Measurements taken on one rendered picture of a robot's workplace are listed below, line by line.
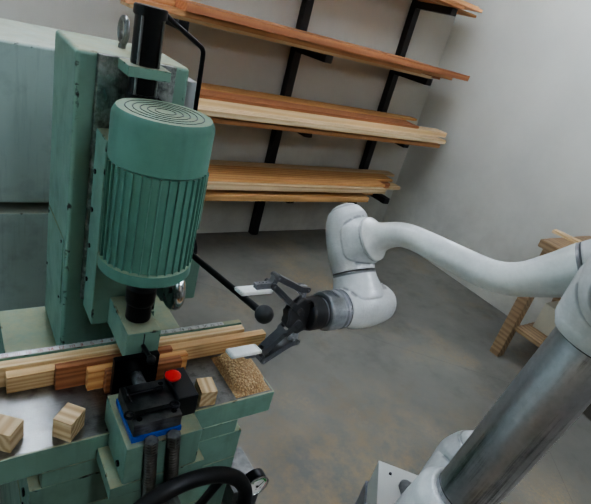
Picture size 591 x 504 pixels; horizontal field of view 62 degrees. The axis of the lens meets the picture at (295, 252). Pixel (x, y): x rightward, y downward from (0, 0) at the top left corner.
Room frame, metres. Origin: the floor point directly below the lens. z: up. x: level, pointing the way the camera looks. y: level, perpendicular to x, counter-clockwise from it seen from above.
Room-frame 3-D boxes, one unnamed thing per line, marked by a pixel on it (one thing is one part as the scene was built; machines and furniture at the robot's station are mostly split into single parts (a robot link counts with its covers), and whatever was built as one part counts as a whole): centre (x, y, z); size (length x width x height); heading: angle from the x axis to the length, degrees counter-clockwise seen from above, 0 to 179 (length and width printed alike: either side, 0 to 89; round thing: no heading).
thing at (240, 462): (0.89, -0.01, 0.58); 0.12 x 0.08 x 0.08; 40
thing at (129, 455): (0.67, 0.17, 0.91); 0.15 x 0.14 x 0.09; 130
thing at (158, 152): (0.83, 0.28, 1.32); 0.18 x 0.18 x 0.31
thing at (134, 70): (0.94, 0.37, 1.54); 0.08 x 0.08 x 0.17; 40
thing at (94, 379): (0.81, 0.25, 0.92); 0.21 x 0.02 x 0.05; 130
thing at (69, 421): (0.63, 0.31, 0.92); 0.04 x 0.04 x 0.04; 86
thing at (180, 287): (1.01, 0.27, 1.02); 0.12 x 0.03 x 0.12; 40
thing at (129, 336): (0.85, 0.29, 0.99); 0.14 x 0.07 x 0.09; 40
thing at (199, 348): (0.86, 0.24, 0.92); 0.58 x 0.02 x 0.04; 130
